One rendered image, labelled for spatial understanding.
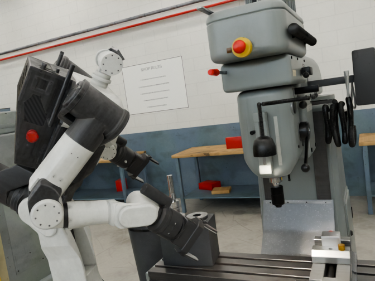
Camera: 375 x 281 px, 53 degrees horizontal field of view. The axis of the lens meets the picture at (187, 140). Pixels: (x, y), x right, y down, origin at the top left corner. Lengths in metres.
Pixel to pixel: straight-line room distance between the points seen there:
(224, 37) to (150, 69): 5.28
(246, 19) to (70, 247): 0.88
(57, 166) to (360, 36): 4.98
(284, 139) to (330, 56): 4.32
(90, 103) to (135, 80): 5.69
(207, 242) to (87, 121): 0.82
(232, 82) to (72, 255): 0.77
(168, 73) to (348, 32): 2.77
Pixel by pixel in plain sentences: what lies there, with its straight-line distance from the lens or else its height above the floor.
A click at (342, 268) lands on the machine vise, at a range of 1.39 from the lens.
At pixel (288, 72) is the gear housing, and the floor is 1.67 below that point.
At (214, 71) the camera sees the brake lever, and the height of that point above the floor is 1.70.
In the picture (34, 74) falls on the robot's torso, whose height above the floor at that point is 1.74.
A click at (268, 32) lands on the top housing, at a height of 1.79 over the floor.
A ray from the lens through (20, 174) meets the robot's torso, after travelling 1.26.
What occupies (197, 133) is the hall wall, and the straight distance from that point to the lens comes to 6.12.
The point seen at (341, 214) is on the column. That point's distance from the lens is 1.87.
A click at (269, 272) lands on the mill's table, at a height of 0.94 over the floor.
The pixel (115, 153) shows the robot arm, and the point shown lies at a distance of 1.51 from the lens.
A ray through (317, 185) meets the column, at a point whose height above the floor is 1.17.
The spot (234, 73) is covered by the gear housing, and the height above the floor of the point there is 1.69.
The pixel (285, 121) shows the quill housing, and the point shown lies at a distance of 1.31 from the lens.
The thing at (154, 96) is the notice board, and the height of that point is 1.79.
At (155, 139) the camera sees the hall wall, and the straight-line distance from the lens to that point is 6.50.
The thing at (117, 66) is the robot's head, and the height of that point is 1.75.
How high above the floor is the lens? 1.62
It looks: 6 degrees down
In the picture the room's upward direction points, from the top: 8 degrees counter-clockwise
